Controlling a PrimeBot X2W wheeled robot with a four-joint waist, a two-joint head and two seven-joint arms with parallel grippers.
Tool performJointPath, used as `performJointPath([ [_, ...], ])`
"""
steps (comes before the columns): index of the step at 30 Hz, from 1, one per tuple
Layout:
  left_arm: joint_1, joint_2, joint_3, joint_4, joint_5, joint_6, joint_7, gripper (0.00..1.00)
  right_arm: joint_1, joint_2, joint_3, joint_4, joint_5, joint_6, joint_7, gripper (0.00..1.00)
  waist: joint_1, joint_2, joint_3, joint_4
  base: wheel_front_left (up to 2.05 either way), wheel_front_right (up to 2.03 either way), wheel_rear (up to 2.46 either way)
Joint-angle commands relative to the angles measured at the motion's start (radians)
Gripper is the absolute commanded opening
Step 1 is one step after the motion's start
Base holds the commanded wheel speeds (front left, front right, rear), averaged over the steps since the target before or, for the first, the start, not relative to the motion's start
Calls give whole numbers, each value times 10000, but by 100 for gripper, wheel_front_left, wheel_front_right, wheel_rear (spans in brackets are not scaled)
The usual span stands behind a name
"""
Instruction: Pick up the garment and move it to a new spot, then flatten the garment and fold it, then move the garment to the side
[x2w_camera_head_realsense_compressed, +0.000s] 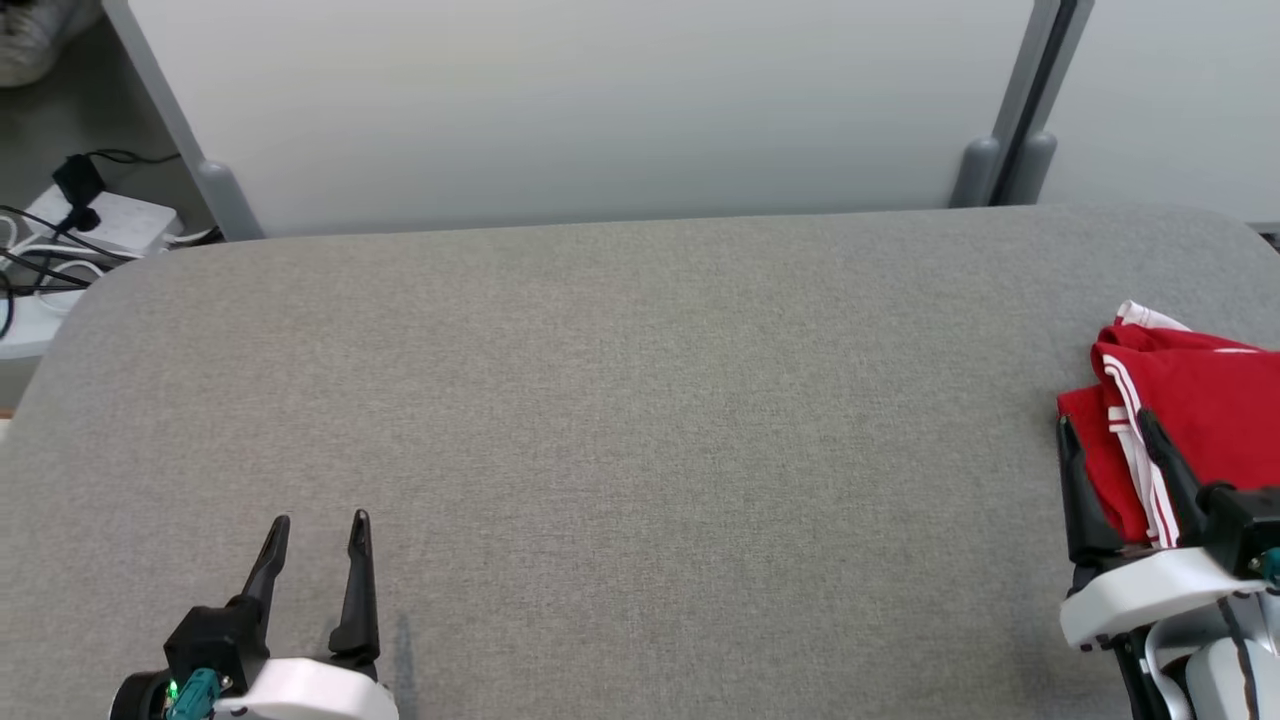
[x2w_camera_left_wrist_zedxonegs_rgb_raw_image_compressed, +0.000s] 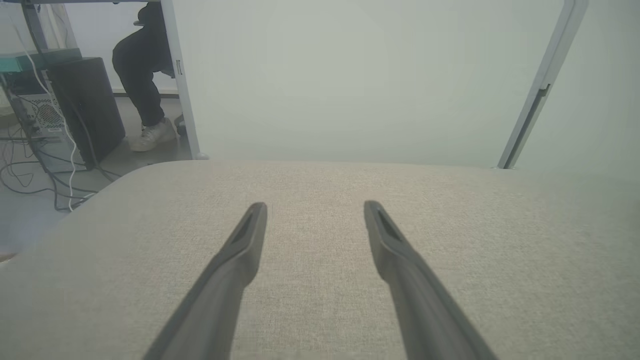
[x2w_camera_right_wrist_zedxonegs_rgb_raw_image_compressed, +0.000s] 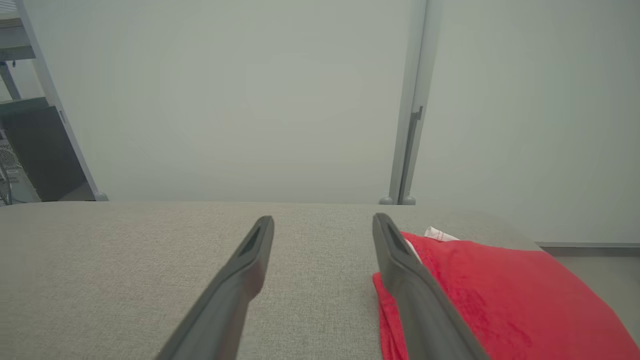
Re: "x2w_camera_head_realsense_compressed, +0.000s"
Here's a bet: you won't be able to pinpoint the white sneaker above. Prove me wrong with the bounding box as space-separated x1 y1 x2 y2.
0 0 104 88

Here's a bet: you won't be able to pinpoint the grey partition post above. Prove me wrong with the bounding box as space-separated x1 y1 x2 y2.
100 0 265 243
947 0 1098 209

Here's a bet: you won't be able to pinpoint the left camera teal connector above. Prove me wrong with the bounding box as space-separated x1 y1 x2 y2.
165 668 221 720

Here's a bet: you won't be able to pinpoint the red shorts with white trim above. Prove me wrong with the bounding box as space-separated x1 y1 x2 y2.
1090 300 1280 356

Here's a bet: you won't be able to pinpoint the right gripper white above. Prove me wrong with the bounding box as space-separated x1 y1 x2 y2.
1057 407 1273 652

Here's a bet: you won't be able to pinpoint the red jersey with number 23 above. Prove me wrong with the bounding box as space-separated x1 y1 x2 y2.
1057 345 1280 550

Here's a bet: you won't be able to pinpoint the black power adapter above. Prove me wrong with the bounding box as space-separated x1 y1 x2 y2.
51 152 104 234

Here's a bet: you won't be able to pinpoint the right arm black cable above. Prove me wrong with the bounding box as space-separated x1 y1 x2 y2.
1218 598 1263 720

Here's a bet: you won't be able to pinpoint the white power cable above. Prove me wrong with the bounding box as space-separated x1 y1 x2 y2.
150 227 227 252

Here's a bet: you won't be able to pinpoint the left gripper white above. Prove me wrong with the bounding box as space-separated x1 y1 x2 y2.
213 509 401 720

